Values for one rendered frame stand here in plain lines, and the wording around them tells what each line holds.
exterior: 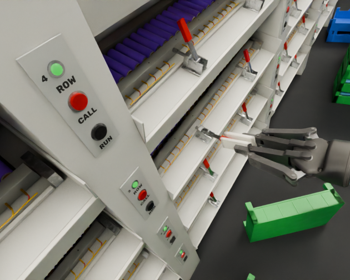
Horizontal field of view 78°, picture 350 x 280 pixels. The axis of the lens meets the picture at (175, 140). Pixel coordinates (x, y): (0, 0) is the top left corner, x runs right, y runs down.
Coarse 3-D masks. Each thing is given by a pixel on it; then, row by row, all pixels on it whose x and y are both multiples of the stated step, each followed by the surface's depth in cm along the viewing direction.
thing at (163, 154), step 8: (248, 40) 72; (248, 48) 70; (240, 56) 68; (232, 64) 65; (224, 72) 64; (216, 80) 62; (224, 80) 63; (232, 80) 64; (216, 88) 60; (208, 96) 58; (200, 104) 57; (192, 112) 55; (200, 112) 57; (208, 112) 57; (184, 120) 54; (192, 120) 54; (184, 128) 53; (176, 136) 51; (168, 144) 50; (176, 144) 52; (184, 144) 52; (160, 152) 49; (168, 152) 49; (160, 160) 48
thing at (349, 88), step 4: (340, 68) 125; (340, 72) 122; (340, 76) 119; (340, 80) 116; (344, 80) 112; (340, 84) 115; (344, 84) 114; (348, 84) 113; (340, 88) 116; (344, 88) 115; (348, 88) 114; (348, 92) 116
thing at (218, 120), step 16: (256, 32) 71; (256, 48) 73; (272, 48) 72; (240, 64) 69; (256, 64) 70; (240, 80) 66; (256, 80) 66; (224, 96) 62; (240, 96) 62; (224, 112) 59; (192, 128) 56; (208, 128) 56; (224, 128) 59; (192, 144) 53; (208, 144) 53; (176, 160) 51; (192, 160) 51; (176, 176) 49; (192, 176) 53; (176, 192) 47
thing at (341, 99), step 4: (336, 76) 131; (336, 80) 127; (336, 84) 125; (336, 88) 123; (336, 92) 119; (340, 92) 118; (332, 96) 126; (336, 96) 120; (340, 96) 119; (344, 96) 118; (348, 96) 117; (332, 100) 123; (336, 100) 122; (340, 100) 121; (344, 100) 120; (348, 100) 119; (348, 104) 120
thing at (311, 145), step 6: (258, 138) 45; (264, 138) 44; (270, 138) 44; (276, 138) 43; (282, 138) 43; (258, 144) 47; (264, 144) 45; (270, 144) 44; (276, 144) 43; (282, 144) 42; (288, 144) 41; (294, 144) 40; (300, 144) 40; (306, 144) 39; (312, 144) 38; (282, 150) 43
